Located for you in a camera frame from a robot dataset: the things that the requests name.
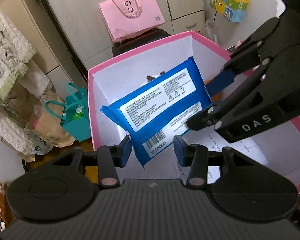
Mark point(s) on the pink cardboard box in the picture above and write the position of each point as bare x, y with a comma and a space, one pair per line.
207, 47

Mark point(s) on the orange plush toy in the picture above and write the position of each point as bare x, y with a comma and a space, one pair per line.
217, 96

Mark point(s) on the white green printed bag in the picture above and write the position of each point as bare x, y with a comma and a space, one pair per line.
37, 146

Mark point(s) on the pink tote bag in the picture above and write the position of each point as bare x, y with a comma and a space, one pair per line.
132, 17

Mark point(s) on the printed paper sheet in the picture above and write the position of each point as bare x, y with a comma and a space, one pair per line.
240, 150

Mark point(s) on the colourful gift bag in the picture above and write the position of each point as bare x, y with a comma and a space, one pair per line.
227, 2

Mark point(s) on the black suitcase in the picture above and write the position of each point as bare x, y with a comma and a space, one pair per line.
125, 48

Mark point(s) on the beige tall cabinet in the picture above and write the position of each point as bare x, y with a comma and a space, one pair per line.
40, 52

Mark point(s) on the wooden cabinet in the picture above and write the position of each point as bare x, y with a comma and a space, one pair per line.
7, 212

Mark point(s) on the blue wipes packet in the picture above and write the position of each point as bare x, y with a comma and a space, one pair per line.
160, 100

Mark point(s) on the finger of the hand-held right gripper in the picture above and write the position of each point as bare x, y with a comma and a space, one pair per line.
202, 120
221, 78

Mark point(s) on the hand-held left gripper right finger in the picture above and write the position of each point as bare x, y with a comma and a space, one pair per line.
180, 150

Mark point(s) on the beige wardrobe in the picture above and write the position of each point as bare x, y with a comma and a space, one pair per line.
77, 10

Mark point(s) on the teal gift bag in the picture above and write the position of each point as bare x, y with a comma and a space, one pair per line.
77, 127

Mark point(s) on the brown paper bag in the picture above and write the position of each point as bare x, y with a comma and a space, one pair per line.
50, 130
20, 97

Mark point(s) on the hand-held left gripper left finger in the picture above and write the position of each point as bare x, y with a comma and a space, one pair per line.
126, 150

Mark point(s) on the black clothes rack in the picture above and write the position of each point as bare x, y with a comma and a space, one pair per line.
25, 165

